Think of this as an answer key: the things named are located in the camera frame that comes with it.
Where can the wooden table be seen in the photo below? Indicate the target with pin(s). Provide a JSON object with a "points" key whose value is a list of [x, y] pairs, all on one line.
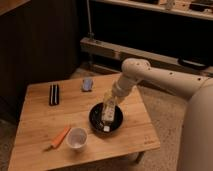
{"points": [[40, 123]]}

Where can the white paper cup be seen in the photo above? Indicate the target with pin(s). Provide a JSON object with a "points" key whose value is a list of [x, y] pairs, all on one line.
{"points": [[76, 139]]}

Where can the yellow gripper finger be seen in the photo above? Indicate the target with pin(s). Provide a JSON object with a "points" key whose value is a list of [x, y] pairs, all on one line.
{"points": [[109, 100]]}

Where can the long wooden beam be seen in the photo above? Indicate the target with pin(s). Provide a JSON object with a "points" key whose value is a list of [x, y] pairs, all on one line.
{"points": [[146, 55]]}

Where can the orange handled screwdriver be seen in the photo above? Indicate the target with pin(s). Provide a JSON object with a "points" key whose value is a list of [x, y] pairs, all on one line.
{"points": [[58, 139]]}

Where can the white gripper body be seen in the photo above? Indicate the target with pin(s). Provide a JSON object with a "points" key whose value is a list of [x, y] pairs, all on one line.
{"points": [[121, 89]]}

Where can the small blue grey object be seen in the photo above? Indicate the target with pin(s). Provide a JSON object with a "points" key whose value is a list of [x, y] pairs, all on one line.
{"points": [[87, 84]]}

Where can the black handle on beam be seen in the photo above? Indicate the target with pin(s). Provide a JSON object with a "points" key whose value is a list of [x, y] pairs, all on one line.
{"points": [[192, 65]]}

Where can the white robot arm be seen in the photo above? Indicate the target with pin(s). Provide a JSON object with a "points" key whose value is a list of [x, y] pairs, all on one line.
{"points": [[196, 145]]}

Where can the metal pole stand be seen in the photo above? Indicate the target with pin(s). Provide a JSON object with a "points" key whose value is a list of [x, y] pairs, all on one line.
{"points": [[90, 32]]}

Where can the black ceramic bowl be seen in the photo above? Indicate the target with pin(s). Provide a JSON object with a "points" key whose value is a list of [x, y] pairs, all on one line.
{"points": [[96, 122]]}

